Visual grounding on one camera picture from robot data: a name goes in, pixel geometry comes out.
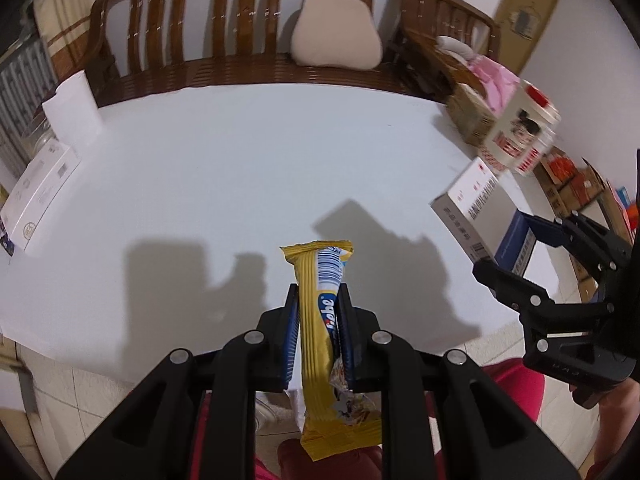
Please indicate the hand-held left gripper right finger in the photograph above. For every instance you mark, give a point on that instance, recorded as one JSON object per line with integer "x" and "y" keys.
{"x": 346, "y": 340}

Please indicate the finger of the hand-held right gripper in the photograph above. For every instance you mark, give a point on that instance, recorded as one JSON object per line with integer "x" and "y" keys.
{"x": 547, "y": 231}
{"x": 505, "y": 282}

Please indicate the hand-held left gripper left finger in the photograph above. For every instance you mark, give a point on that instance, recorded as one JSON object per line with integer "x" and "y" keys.
{"x": 291, "y": 340}

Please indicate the yellow snack bar wrapper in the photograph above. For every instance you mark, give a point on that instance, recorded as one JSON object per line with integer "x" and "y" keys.
{"x": 314, "y": 350}

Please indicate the white blue medicine box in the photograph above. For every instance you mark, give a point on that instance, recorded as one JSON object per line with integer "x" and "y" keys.
{"x": 480, "y": 210}

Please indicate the person's right forearm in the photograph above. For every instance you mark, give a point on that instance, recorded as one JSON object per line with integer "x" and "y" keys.
{"x": 620, "y": 425}

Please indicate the open cardboard box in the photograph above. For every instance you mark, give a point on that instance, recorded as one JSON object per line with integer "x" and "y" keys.
{"x": 555, "y": 170}
{"x": 590, "y": 190}

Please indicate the white striped sneaker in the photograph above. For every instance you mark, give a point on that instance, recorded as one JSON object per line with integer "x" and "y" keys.
{"x": 272, "y": 410}

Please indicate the person's red pants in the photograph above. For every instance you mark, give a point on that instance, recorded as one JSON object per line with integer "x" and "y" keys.
{"x": 515, "y": 390}

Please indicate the white jug with red cap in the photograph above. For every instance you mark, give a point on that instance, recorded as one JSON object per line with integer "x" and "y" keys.
{"x": 520, "y": 130}

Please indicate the brown cardboard box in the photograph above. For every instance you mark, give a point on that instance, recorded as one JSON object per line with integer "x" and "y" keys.
{"x": 467, "y": 115}

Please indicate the pink plastic bags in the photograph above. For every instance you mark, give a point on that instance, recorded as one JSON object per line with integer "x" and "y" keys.
{"x": 492, "y": 80}

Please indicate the white cloth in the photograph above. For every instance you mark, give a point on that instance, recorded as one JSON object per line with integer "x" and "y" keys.
{"x": 452, "y": 46}

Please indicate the hanging door ornament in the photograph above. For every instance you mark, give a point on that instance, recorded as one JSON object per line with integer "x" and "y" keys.
{"x": 525, "y": 20}

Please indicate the yellow wooden door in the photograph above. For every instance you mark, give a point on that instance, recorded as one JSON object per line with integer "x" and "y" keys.
{"x": 542, "y": 5}

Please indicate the wooden armchair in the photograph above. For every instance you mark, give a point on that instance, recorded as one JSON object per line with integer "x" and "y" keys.
{"x": 425, "y": 25}

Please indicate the beige cushion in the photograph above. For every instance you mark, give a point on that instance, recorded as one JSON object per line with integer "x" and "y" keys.
{"x": 335, "y": 35}

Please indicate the wooden slatted bench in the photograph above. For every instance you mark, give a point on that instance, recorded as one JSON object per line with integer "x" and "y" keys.
{"x": 200, "y": 65}

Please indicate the long white box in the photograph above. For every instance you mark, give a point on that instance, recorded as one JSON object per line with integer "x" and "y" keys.
{"x": 40, "y": 195}

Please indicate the white paper towel roll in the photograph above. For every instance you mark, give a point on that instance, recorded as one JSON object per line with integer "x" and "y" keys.
{"x": 72, "y": 110}

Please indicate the grey radiator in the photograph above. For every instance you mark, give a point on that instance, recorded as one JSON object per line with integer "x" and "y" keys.
{"x": 20, "y": 85}

